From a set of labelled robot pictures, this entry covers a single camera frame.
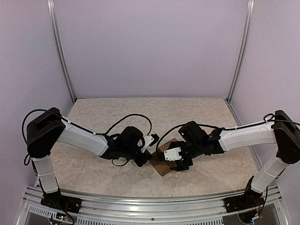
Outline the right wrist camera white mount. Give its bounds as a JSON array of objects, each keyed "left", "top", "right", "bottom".
[{"left": 157, "top": 147, "right": 183, "bottom": 162}]

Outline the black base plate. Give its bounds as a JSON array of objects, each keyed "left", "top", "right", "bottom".
[
  {"left": 41, "top": 190, "right": 82, "bottom": 214},
  {"left": 224, "top": 193, "right": 264, "bottom": 213}
]

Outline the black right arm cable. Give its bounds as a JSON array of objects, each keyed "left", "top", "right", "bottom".
[{"left": 155, "top": 113, "right": 300, "bottom": 155}]

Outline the left aluminium frame post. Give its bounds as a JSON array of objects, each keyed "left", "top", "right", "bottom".
[{"left": 47, "top": 0, "right": 77, "bottom": 104}]

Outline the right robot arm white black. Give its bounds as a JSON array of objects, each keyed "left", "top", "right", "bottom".
[{"left": 164, "top": 110, "right": 300, "bottom": 211}]

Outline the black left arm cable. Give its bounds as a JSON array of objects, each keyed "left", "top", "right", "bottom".
[{"left": 21, "top": 108, "right": 152, "bottom": 167}]

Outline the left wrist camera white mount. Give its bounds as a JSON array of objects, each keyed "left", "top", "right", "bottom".
[{"left": 137, "top": 134, "right": 159, "bottom": 153}]

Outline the brown cardboard paper box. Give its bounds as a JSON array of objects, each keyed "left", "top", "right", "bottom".
[{"left": 150, "top": 138, "right": 177, "bottom": 177}]

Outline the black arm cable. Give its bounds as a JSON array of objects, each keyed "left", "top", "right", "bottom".
[
  {"left": 21, "top": 108, "right": 152, "bottom": 167},
  {"left": 155, "top": 113, "right": 300, "bottom": 155}
]

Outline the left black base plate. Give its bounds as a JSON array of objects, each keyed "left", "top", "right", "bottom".
[{"left": 41, "top": 190, "right": 82, "bottom": 214}]

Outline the front aluminium rail frame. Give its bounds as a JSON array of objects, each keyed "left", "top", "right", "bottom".
[{"left": 13, "top": 185, "right": 291, "bottom": 225}]

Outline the aluminium frame post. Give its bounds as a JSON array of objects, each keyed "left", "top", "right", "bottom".
[
  {"left": 47, "top": 0, "right": 77, "bottom": 104},
  {"left": 226, "top": 0, "right": 255, "bottom": 105}
]

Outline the right aluminium frame post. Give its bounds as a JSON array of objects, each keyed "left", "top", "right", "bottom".
[{"left": 226, "top": 0, "right": 255, "bottom": 105}]

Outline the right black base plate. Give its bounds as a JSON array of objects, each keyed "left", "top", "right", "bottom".
[{"left": 224, "top": 193, "right": 264, "bottom": 213}]

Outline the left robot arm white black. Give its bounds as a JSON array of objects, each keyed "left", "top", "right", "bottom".
[{"left": 22, "top": 107, "right": 159, "bottom": 209}]

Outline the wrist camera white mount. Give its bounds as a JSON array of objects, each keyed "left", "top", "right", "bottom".
[
  {"left": 137, "top": 134, "right": 159, "bottom": 153},
  {"left": 157, "top": 147, "right": 183, "bottom": 162}
]

